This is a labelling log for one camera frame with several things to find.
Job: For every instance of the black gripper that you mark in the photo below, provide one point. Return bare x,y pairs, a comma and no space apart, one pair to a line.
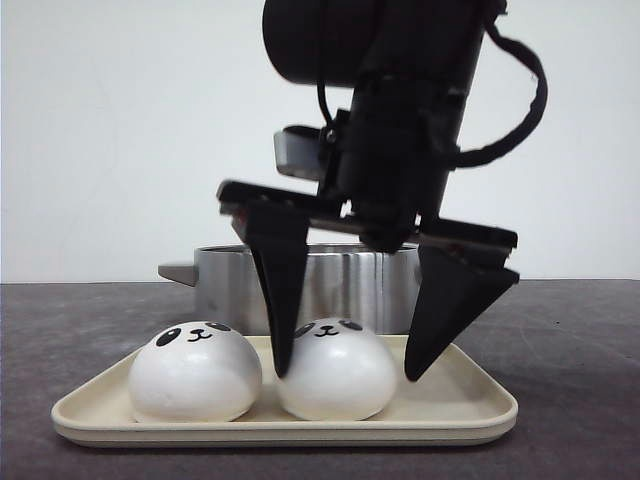
388,170

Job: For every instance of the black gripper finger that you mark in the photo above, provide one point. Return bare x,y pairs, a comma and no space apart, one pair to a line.
457,286
277,236

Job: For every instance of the stainless steel pot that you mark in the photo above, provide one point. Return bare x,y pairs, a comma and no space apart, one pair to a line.
374,289

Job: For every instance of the panda bun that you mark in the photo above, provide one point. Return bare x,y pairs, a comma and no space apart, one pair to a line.
197,371
339,370

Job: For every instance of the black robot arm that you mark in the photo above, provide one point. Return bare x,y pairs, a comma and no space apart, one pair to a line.
328,43

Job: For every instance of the beige plastic tray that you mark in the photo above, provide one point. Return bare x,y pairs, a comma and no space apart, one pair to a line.
454,403

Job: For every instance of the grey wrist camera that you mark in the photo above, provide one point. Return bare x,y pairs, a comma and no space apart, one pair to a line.
303,151

